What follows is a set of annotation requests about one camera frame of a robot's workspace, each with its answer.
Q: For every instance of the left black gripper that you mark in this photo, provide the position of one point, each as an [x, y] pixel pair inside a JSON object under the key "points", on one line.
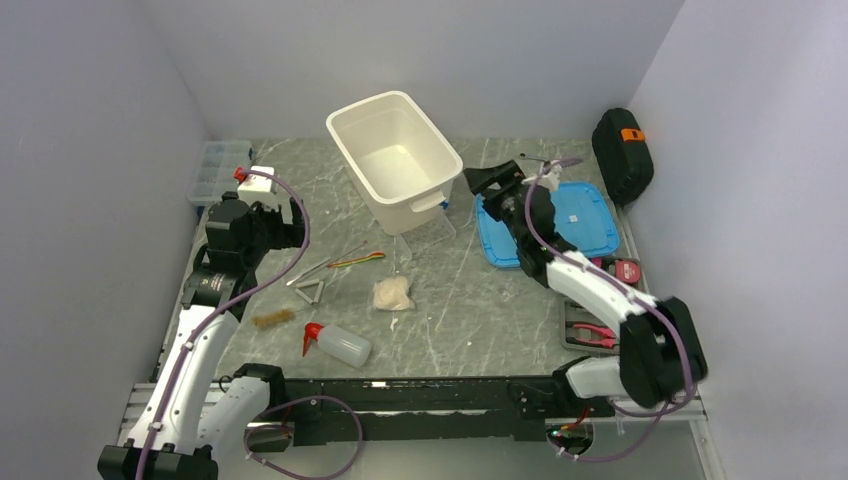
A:
{"points": [[288, 235]]}

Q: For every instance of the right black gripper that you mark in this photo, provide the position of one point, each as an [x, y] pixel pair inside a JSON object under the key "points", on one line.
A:
{"points": [[508, 176]]}

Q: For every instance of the white plastic bin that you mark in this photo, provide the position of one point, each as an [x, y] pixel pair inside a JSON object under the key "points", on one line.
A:
{"points": [[400, 163]]}

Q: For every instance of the wash bottle red cap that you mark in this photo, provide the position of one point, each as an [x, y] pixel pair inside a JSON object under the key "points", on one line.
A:
{"points": [[337, 342]]}

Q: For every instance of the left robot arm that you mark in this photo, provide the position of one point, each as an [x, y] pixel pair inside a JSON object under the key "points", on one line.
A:
{"points": [[173, 438]]}

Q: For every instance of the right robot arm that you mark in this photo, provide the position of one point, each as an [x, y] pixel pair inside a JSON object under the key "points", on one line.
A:
{"points": [[659, 352]]}

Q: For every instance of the silver wrench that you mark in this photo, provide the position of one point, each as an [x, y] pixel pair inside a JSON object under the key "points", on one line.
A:
{"points": [[525, 156]]}

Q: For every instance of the glass stirring rod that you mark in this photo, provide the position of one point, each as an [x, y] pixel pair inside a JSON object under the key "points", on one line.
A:
{"points": [[347, 253]]}

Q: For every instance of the clear test tube rack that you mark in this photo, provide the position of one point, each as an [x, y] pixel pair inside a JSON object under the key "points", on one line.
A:
{"points": [[425, 237]]}

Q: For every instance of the brown test tube brush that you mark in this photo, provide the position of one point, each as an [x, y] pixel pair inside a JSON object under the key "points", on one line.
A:
{"points": [[269, 320]]}

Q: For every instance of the blue plastic tray lid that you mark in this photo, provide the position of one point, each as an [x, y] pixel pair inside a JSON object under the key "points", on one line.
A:
{"points": [[582, 217]]}

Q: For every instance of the clear compartment organizer box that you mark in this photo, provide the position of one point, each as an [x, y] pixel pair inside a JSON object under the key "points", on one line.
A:
{"points": [[214, 170]]}

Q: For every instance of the black tool case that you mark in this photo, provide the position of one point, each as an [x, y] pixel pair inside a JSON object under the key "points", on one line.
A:
{"points": [[623, 156]]}

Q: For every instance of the red tape measure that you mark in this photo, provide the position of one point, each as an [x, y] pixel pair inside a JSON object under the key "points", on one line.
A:
{"points": [[627, 271]]}

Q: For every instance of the grey tool set tray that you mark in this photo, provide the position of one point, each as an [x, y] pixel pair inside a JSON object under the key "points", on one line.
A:
{"points": [[590, 299]]}

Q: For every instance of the red pliers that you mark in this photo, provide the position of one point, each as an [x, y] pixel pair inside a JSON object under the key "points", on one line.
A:
{"points": [[590, 335]]}

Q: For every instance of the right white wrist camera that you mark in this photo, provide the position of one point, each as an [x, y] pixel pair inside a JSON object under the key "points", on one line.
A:
{"points": [[547, 177]]}

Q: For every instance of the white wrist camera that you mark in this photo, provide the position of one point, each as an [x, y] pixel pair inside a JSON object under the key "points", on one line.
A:
{"points": [[547, 177], [255, 187]]}

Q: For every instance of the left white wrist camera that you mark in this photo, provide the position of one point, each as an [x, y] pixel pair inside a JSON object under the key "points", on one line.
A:
{"points": [[255, 187]]}

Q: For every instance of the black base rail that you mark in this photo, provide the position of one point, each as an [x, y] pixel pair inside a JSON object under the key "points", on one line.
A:
{"points": [[522, 408]]}

